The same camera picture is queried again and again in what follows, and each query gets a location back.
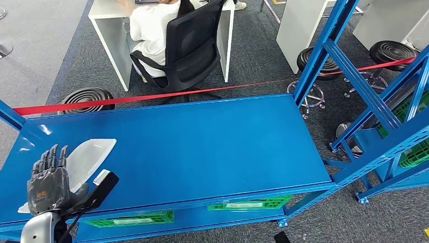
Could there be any white desk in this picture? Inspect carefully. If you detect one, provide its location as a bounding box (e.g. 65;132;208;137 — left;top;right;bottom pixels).
276;0;364;74
88;0;235;92

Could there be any person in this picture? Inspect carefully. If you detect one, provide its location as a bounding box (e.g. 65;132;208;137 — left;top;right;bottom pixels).
119;0;198;83

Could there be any white curved plastic part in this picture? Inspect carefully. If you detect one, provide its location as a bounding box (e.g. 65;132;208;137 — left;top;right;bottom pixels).
17;138;117;214

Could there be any red barrier belt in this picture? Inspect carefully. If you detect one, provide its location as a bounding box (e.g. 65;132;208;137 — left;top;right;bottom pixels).
13;57;416;116

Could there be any open green plastic crate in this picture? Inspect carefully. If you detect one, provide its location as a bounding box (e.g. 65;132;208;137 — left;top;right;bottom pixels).
207;195;292;211

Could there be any blue metal shelf rack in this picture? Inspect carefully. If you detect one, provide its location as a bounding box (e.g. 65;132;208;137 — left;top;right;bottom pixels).
328;47;429;205
0;0;429;243

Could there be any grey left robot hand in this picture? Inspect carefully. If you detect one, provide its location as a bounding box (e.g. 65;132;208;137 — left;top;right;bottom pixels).
26;144;90;217

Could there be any black office chair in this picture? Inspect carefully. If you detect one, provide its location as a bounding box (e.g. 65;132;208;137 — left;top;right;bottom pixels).
130;0;229;101

